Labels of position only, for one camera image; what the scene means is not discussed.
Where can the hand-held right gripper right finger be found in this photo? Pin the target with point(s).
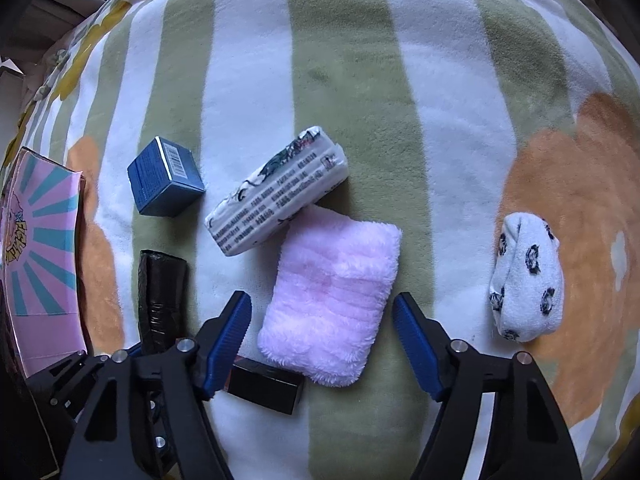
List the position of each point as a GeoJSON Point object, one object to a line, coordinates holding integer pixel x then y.
{"type": "Point", "coordinates": [415, 342]}

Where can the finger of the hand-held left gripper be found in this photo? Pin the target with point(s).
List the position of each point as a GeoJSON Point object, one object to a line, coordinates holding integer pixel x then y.
{"type": "Point", "coordinates": [70, 375]}

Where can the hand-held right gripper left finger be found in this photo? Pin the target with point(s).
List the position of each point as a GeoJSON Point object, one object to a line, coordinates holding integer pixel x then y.
{"type": "Point", "coordinates": [229, 342]}

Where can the small black box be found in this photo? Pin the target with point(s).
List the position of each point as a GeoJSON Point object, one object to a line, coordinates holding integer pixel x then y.
{"type": "Point", "coordinates": [270, 385]}

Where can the black plastic bag roll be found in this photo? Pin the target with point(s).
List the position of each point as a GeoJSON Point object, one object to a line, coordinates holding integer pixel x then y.
{"type": "Point", "coordinates": [161, 295]}

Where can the pink fluffy towel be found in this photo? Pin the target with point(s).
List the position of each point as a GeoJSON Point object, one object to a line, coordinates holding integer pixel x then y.
{"type": "Point", "coordinates": [330, 290]}

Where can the pink sunburst cardboard box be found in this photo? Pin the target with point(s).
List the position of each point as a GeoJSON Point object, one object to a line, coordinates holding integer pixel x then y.
{"type": "Point", "coordinates": [40, 260]}

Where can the white patterned sock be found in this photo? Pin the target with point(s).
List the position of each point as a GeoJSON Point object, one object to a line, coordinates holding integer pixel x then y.
{"type": "Point", "coordinates": [527, 280]}

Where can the white printed tissue pack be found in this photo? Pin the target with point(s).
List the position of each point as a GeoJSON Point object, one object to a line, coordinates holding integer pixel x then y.
{"type": "Point", "coordinates": [275, 195]}

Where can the small blue box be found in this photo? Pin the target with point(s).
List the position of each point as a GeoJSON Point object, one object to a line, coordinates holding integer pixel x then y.
{"type": "Point", "coordinates": [162, 180]}

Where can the striped flower blanket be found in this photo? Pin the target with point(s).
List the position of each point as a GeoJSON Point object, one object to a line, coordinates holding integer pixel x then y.
{"type": "Point", "coordinates": [350, 110]}

